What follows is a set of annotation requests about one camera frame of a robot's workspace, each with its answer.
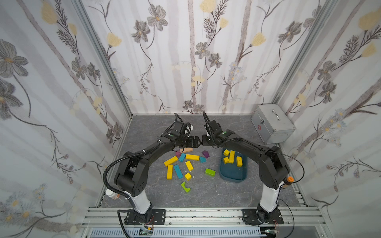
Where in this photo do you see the small yellow block front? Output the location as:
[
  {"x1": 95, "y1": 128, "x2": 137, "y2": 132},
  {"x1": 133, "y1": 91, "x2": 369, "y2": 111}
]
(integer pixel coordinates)
[{"x1": 185, "y1": 173, "x2": 192, "y2": 181}]

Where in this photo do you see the brown bottle orange cap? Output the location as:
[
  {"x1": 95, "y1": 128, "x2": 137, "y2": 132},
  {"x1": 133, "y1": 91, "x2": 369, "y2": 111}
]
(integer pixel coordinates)
[{"x1": 281, "y1": 176, "x2": 294, "y2": 189}]

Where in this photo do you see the short yellow rectangular block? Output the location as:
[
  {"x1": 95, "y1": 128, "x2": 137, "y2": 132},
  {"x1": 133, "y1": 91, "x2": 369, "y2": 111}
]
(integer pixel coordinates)
[{"x1": 236, "y1": 156, "x2": 243, "y2": 167}]

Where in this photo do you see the tan long block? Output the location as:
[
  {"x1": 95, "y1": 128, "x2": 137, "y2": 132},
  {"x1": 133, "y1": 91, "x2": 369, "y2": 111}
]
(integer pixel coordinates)
[{"x1": 181, "y1": 148, "x2": 193, "y2": 153}]

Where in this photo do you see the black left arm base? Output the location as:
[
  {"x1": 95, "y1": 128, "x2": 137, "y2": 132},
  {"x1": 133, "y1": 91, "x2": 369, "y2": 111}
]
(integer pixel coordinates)
[{"x1": 123, "y1": 209, "x2": 166, "y2": 226}]

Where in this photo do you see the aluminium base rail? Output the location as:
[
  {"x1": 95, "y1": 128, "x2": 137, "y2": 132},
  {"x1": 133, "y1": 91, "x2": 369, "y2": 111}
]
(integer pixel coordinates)
[{"x1": 78, "y1": 207, "x2": 333, "y2": 238}]

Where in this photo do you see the green rectangular block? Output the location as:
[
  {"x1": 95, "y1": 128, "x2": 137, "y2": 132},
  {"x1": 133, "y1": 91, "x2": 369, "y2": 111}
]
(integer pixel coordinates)
[{"x1": 205, "y1": 169, "x2": 216, "y2": 177}]

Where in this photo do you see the teal upright block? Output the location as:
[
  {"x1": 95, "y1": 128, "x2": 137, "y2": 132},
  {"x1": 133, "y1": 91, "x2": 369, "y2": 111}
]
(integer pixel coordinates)
[{"x1": 178, "y1": 153, "x2": 186, "y2": 162}]

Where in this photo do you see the large teal flat block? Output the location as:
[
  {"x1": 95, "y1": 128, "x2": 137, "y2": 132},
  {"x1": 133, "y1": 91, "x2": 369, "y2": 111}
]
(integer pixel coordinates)
[{"x1": 173, "y1": 165, "x2": 183, "y2": 179}]

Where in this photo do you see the green arch block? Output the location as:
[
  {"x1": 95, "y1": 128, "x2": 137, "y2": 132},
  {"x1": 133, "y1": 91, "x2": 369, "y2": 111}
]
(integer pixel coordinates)
[{"x1": 181, "y1": 181, "x2": 191, "y2": 193}]

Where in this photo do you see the white bottle left side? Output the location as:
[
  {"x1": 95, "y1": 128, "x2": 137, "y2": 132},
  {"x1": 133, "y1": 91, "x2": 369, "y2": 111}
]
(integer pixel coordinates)
[{"x1": 105, "y1": 189, "x2": 120, "y2": 200}]

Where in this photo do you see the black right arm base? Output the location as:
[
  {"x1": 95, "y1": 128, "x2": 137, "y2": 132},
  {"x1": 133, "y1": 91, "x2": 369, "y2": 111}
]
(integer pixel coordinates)
[{"x1": 242, "y1": 208, "x2": 284, "y2": 226}]

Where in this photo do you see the silver aluminium first aid case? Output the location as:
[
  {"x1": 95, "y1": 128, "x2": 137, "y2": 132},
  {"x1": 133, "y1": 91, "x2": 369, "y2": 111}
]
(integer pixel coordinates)
[{"x1": 251, "y1": 104, "x2": 296, "y2": 144}]

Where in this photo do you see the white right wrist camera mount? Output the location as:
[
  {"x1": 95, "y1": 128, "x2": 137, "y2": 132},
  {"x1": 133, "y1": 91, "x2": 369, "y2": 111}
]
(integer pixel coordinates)
[{"x1": 185, "y1": 123, "x2": 193, "y2": 134}]

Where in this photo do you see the long yellow plank block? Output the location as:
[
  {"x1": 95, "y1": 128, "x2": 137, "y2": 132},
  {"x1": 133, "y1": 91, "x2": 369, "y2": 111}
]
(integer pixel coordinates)
[{"x1": 186, "y1": 154, "x2": 200, "y2": 161}]

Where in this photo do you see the white cable tray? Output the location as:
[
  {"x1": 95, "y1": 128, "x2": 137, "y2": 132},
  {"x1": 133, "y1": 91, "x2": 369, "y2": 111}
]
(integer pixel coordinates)
[{"x1": 89, "y1": 227, "x2": 267, "y2": 238}]

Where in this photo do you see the yellow cube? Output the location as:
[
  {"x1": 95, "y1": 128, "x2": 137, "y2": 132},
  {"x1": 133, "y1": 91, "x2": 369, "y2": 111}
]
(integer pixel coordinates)
[{"x1": 223, "y1": 149, "x2": 230, "y2": 157}]

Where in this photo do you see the purple triangular block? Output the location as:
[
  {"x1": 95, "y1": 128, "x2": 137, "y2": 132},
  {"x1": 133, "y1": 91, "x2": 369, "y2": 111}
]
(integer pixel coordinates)
[{"x1": 202, "y1": 150, "x2": 209, "y2": 158}]

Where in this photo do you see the black corrugated cable conduit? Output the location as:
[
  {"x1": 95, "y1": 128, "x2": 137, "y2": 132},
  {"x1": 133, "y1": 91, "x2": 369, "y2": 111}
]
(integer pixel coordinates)
[{"x1": 102, "y1": 150, "x2": 146, "y2": 198}]

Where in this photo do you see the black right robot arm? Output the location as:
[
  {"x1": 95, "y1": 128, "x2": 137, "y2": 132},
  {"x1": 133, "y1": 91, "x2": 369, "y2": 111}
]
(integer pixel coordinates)
[{"x1": 202, "y1": 119, "x2": 290, "y2": 213}]

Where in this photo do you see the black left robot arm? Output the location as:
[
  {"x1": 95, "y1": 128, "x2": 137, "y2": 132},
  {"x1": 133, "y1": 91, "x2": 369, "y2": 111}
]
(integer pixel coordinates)
[{"x1": 114, "y1": 133, "x2": 201, "y2": 215}]

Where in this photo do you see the teal plastic bin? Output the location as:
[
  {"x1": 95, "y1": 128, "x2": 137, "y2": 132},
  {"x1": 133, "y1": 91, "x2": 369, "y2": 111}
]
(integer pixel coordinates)
[{"x1": 219, "y1": 147, "x2": 248, "y2": 183}]

